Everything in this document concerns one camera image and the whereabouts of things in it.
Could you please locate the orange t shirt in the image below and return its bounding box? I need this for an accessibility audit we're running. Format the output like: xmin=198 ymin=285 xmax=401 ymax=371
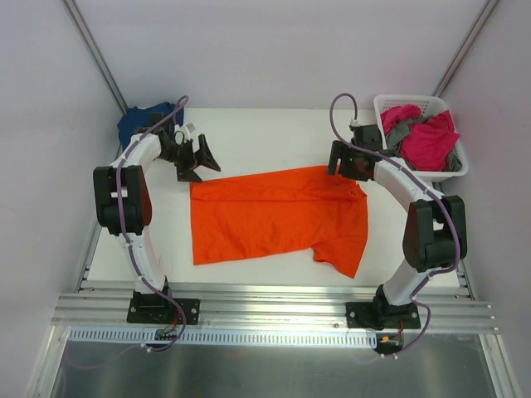
xmin=190 ymin=166 xmax=368 ymax=278

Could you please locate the blue folded t shirt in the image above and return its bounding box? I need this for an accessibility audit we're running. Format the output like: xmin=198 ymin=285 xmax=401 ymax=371
xmin=117 ymin=102 xmax=175 ymax=149

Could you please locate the grey t shirt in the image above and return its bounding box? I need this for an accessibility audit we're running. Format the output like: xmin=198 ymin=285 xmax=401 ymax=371
xmin=383 ymin=114 xmax=463 ymax=172

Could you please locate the white plastic basket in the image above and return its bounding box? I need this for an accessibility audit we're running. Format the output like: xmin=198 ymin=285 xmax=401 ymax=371
xmin=373 ymin=94 xmax=469 ymax=182

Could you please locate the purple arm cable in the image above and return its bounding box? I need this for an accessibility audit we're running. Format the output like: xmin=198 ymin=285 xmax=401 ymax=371
xmin=329 ymin=93 xmax=461 ymax=366
xmin=66 ymin=95 xmax=190 ymax=370

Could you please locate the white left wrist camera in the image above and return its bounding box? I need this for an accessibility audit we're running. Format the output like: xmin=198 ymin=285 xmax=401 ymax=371
xmin=179 ymin=123 xmax=196 ymax=141

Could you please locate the white slotted cable duct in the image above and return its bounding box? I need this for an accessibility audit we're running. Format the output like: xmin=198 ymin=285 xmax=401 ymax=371
xmin=69 ymin=326 xmax=377 ymax=349

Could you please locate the corner aluminium post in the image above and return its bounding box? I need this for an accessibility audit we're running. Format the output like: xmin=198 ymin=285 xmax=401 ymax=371
xmin=60 ymin=0 xmax=128 ymax=114
xmin=431 ymin=0 xmax=502 ymax=98

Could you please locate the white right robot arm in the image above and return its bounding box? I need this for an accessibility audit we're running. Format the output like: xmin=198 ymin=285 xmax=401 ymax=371
xmin=327 ymin=120 xmax=467 ymax=331

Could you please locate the left corner aluminium post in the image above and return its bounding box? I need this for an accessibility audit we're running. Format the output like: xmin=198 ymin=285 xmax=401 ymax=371
xmin=60 ymin=0 xmax=128 ymax=114

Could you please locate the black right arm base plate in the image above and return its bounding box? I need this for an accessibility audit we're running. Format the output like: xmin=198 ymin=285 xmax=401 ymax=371
xmin=345 ymin=301 xmax=421 ymax=331

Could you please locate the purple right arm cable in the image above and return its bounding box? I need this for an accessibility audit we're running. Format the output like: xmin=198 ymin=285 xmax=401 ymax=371
xmin=329 ymin=93 xmax=461 ymax=366

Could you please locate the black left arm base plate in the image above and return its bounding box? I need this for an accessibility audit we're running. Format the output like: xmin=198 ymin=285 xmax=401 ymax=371
xmin=126 ymin=298 xmax=201 ymax=325

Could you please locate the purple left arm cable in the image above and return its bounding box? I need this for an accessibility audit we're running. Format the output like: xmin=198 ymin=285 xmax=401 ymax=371
xmin=66 ymin=95 xmax=190 ymax=370

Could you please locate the right corner aluminium post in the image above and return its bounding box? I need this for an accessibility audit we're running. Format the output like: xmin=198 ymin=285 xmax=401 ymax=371
xmin=431 ymin=0 xmax=502 ymax=98

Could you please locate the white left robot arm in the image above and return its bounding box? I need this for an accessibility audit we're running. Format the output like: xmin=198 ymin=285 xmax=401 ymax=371
xmin=93 ymin=113 xmax=221 ymax=326

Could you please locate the pink t shirt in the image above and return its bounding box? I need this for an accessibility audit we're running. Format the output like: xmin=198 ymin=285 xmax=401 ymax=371
xmin=380 ymin=104 xmax=460 ymax=172

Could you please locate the aluminium front mounting rail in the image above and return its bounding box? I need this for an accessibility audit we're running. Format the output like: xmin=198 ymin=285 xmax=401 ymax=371
xmin=51 ymin=281 xmax=502 ymax=334

